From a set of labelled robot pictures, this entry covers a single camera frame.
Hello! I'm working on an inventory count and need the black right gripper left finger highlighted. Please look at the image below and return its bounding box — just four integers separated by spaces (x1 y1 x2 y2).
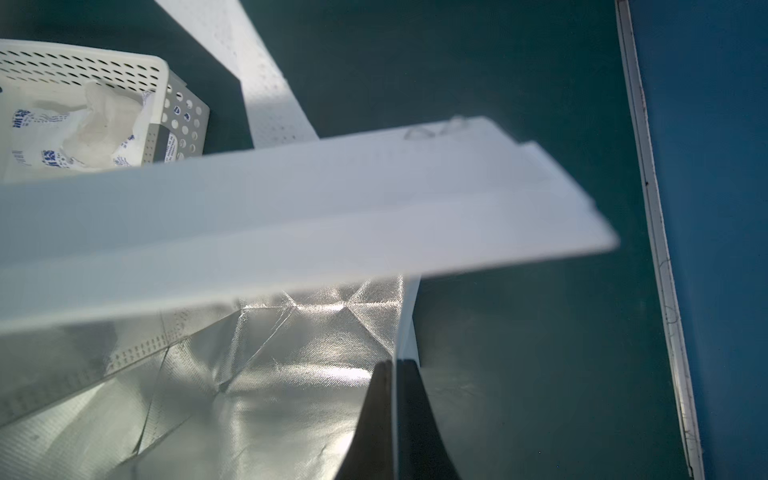
335 360 393 479

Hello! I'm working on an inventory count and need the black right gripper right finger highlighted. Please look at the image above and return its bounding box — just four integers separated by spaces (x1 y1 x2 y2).
397 360 460 479

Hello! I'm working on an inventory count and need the white insulated delivery bag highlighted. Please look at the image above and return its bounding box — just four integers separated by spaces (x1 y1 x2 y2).
1 1 619 479

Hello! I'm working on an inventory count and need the white ice pack blue print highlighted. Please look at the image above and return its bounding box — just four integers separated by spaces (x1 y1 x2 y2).
1 82 183 184

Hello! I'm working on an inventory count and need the white perforated plastic basket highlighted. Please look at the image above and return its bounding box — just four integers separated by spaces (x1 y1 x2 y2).
1 39 210 161

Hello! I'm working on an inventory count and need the aluminium right table rail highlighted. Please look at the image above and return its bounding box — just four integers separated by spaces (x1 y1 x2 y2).
615 0 705 479

